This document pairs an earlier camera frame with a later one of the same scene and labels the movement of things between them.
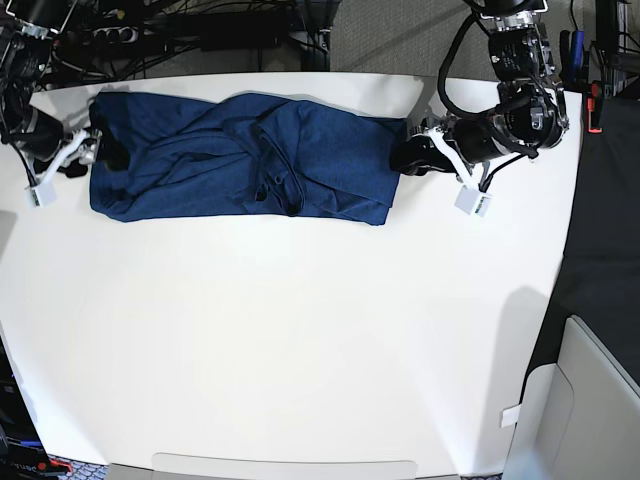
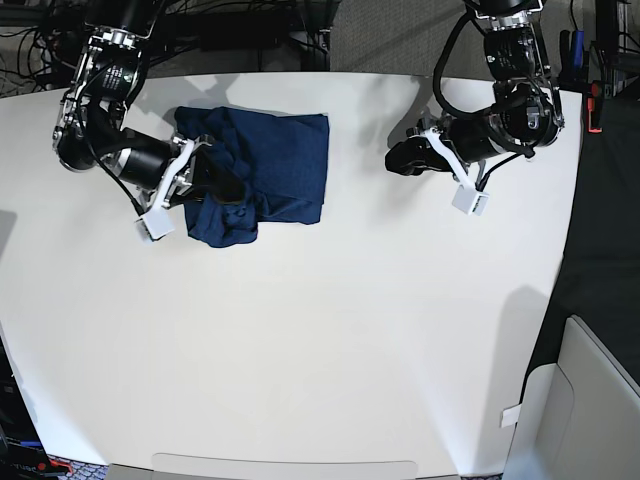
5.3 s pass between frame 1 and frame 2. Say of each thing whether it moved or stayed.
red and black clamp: stayed
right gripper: stayed
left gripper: moved
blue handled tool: stayed
